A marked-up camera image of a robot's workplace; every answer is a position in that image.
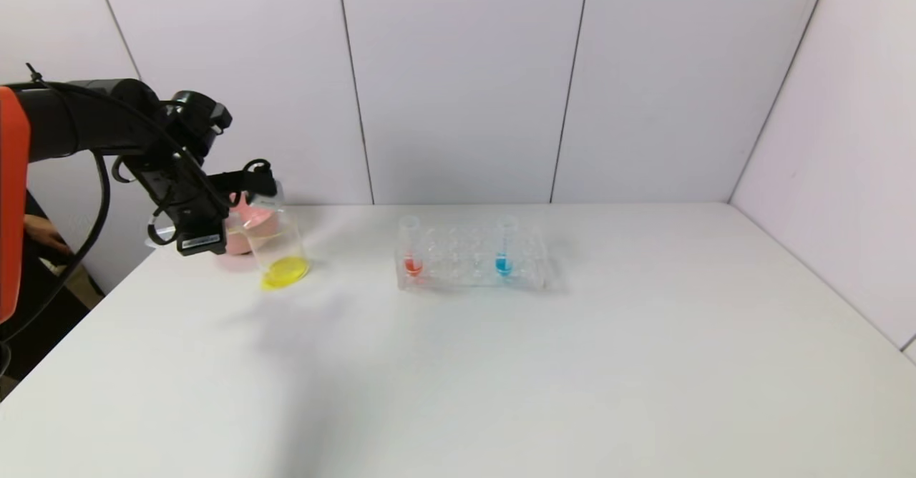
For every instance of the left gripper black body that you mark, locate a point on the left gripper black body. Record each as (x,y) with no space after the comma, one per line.
(200,239)

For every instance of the dark background furniture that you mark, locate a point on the dark background furniture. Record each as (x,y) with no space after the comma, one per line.
(50,320)

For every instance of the test tube with blue pigment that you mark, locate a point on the test tube with blue pigment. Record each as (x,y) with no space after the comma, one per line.
(504,263)

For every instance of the clear glass beaker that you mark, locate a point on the clear glass beaker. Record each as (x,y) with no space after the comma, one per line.
(286,270)

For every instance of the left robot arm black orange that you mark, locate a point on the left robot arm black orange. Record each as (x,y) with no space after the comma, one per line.
(71,116)

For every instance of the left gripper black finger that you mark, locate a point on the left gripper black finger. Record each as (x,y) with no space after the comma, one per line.
(202,242)

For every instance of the pink bowl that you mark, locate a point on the pink bowl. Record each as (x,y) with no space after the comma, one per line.
(243,238)

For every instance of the bystander bare hand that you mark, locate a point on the bystander bare hand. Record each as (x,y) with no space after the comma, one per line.
(49,235)

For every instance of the test tube with yellow pigment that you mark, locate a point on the test tube with yellow pigment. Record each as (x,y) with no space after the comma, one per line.
(161,231)

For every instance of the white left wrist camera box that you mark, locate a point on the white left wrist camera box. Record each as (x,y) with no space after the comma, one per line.
(266,193)

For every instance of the test tube with red pigment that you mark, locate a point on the test tube with red pigment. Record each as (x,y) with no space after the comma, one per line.
(412,263)

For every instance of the clear plastic test tube rack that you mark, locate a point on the clear plastic test tube rack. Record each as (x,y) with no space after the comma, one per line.
(465,263)

